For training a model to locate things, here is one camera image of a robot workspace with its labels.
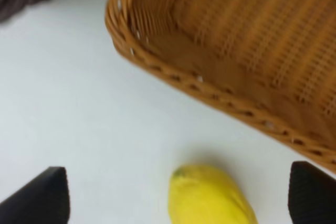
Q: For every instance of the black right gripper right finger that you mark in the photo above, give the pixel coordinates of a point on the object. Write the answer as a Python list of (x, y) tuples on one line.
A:
[(311, 195)]

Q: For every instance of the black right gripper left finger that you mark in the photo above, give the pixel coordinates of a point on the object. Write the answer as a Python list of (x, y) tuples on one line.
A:
[(45, 199)]

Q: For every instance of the yellow lemon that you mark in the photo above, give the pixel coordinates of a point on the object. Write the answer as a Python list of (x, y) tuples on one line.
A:
[(205, 194)]

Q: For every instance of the orange wicker basket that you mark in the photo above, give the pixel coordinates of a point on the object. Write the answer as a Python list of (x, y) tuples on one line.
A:
[(268, 63)]

